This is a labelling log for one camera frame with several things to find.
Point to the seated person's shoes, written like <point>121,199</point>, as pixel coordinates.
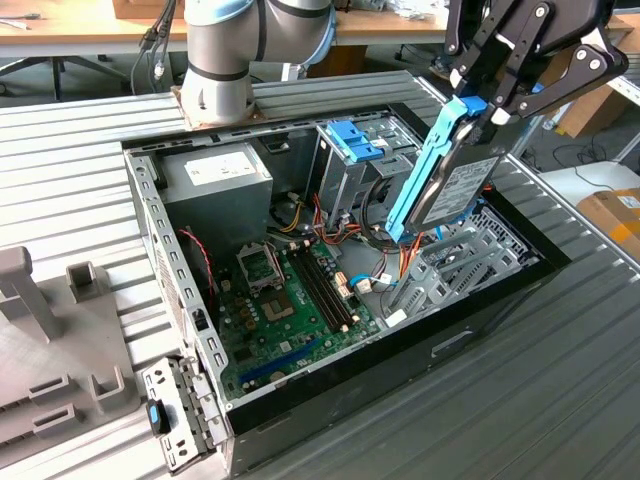
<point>440,67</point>

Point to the black open PC case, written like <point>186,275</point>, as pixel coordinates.
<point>400,370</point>

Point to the CPU socket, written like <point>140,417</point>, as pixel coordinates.
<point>257,267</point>

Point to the green motherboard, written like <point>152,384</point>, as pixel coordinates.
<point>270,345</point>

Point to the grey power supply unit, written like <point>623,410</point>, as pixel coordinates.
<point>220,205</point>

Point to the black office chair base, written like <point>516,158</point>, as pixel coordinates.
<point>56,82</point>

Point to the labelled cardboard box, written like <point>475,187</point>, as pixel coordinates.
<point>607,225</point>

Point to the metal optical drive cage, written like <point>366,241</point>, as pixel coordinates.
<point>340,185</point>

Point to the brown cardboard box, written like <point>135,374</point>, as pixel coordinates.
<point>130,7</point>

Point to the black RAM slot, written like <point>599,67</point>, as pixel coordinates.
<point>313,292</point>
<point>327,287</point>
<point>334,284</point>
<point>320,290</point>

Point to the brown square base plate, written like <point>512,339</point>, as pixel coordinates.
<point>256,119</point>

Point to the blue expansion slot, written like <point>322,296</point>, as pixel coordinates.
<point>280,362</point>

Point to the large brown cardboard sheet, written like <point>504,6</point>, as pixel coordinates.
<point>595,115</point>

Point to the metal expansion card retainer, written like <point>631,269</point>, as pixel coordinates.
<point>195,395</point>

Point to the hard disk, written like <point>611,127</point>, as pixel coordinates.
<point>450,200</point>

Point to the wooden office desk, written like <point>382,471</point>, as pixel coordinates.
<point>100,32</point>

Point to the grey parts rack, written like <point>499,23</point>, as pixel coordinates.
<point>75,340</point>

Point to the black square chipset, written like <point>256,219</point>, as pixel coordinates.
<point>277,307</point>

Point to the blue black retainer latch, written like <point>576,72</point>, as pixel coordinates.
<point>155,417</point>

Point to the blue drive cage latch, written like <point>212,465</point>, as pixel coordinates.
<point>350,142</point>

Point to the metal disk bay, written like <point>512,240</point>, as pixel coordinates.
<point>430,292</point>

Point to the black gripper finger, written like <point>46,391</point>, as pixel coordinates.
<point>595,70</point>
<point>505,50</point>

